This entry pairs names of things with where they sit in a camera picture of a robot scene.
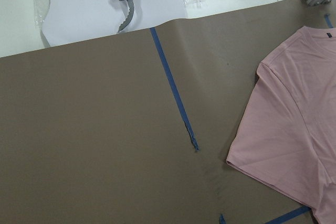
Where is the brown table cover mat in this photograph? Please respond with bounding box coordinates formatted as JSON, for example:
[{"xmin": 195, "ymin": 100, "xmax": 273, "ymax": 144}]
[{"xmin": 1, "ymin": 0, "xmax": 335, "ymax": 223}]

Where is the pink Snoopy t-shirt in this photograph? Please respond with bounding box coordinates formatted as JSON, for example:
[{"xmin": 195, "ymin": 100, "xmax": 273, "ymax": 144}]
[{"xmin": 226, "ymin": 26, "xmax": 335, "ymax": 223}]

